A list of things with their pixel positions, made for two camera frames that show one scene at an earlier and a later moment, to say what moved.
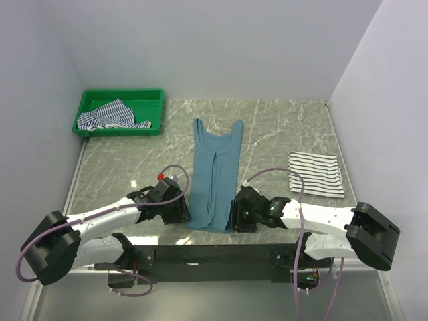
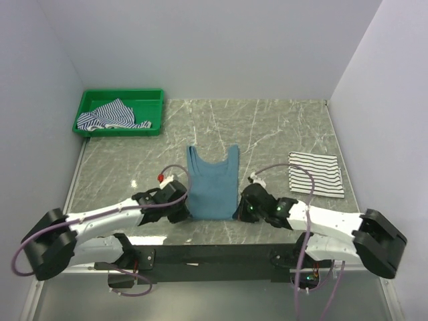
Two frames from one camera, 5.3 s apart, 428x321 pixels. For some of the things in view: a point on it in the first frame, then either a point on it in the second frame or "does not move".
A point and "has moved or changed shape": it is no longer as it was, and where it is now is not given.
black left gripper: (180, 212) does not move
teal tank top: (216, 172) has moved or changed shape
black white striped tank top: (320, 172) does not move
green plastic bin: (147, 104) does not move
